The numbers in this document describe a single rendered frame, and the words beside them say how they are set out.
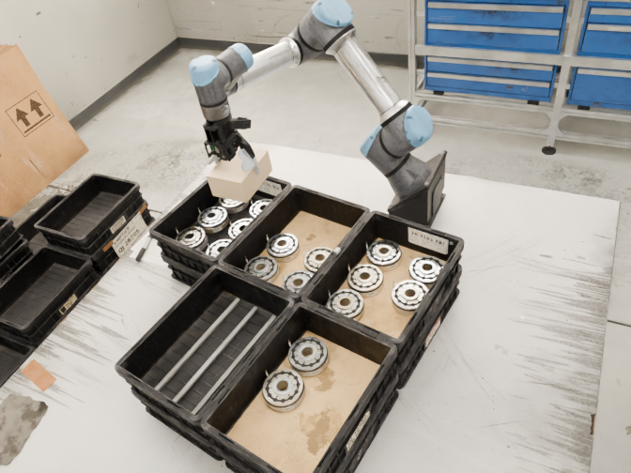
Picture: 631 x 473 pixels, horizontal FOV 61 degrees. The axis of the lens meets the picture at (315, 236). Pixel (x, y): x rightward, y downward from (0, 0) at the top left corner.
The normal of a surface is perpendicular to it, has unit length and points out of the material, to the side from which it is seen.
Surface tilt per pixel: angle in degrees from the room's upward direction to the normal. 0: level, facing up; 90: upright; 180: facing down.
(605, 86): 90
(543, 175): 0
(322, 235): 0
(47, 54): 90
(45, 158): 73
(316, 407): 0
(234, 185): 90
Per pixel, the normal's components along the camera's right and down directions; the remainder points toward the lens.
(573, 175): -0.14, -0.71
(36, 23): 0.90, 0.21
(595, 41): -0.42, 0.67
